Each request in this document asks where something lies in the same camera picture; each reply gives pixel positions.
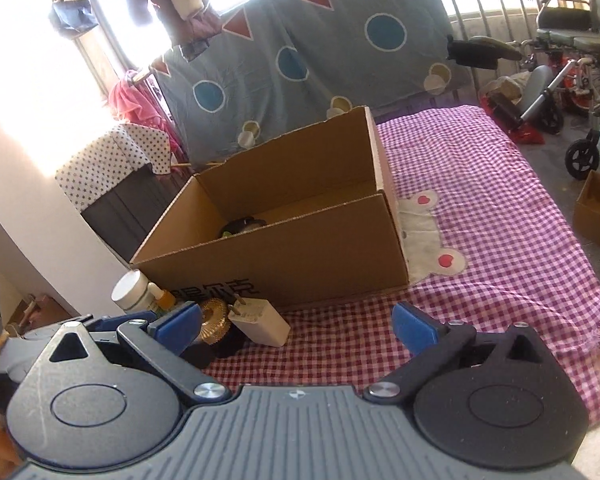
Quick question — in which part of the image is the gold lidded jar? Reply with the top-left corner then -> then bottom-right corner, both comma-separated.
198,298 -> 246,359

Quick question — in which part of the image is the white supplement bottle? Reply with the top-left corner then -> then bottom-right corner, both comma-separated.
111,270 -> 155,312

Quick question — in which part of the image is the white power adapter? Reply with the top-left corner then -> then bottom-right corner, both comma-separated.
228,295 -> 290,348

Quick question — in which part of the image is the black tape roll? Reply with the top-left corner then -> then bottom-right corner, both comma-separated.
219,217 -> 266,238

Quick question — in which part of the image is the pink checkered tablecloth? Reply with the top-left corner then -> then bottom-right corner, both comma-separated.
209,105 -> 600,422

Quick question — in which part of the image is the brown cardboard box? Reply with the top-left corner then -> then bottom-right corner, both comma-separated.
132,106 -> 408,309

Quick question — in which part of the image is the polka dot cloth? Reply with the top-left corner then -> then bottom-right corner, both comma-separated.
55,124 -> 172,212

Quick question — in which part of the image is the blue patterned sheet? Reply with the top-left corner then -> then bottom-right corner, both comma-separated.
156,0 -> 471,167

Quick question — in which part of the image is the wheelchair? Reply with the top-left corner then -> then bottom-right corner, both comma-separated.
468,0 -> 600,181

